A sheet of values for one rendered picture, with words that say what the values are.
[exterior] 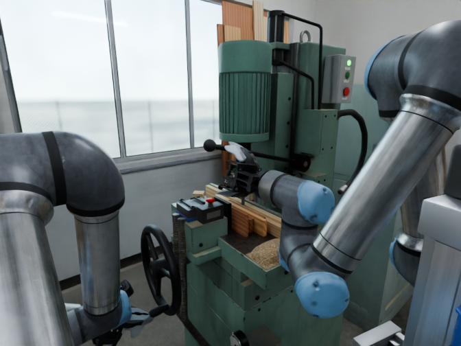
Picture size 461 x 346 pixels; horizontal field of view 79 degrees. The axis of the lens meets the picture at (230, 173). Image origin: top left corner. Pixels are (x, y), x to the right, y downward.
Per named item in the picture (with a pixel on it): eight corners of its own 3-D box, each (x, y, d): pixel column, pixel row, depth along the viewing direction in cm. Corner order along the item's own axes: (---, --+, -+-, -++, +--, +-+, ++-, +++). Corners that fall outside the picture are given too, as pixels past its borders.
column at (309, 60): (258, 219, 128) (262, 49, 109) (291, 208, 141) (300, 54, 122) (295, 238, 111) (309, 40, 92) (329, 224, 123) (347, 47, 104)
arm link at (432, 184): (429, 320, 56) (396, 34, 42) (388, 275, 71) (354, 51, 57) (490, 307, 55) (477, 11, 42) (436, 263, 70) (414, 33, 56)
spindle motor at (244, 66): (209, 139, 101) (207, 45, 93) (247, 135, 111) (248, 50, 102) (239, 145, 87) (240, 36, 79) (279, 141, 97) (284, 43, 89)
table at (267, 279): (149, 222, 116) (148, 208, 115) (212, 205, 134) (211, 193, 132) (238, 307, 69) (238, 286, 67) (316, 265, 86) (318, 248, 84)
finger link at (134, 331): (146, 333, 83) (116, 333, 78) (154, 314, 84) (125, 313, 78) (149, 340, 81) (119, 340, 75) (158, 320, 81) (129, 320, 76)
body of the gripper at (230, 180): (224, 157, 70) (255, 167, 61) (250, 160, 75) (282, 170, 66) (219, 187, 71) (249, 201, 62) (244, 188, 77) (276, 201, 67)
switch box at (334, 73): (320, 103, 102) (324, 55, 98) (337, 102, 108) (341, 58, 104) (335, 103, 97) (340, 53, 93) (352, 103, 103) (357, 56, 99)
